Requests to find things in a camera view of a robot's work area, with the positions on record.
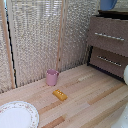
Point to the blue cup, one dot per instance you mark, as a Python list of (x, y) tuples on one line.
[(108, 4)]

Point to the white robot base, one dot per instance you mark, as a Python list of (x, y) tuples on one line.
[(122, 120)]

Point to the pink cup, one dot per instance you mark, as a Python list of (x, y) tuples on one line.
[(51, 78)]

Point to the brown fabric-textured drawer front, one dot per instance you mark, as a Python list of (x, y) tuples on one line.
[(106, 66), (110, 43)]

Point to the brown drawer cabinet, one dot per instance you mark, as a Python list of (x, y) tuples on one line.
[(110, 15)]

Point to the orange rectangular block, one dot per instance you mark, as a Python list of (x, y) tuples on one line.
[(60, 95)]

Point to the woven folding screen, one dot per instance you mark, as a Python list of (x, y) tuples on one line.
[(33, 36)]

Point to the white plate with patterned rim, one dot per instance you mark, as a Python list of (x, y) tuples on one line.
[(16, 116)]

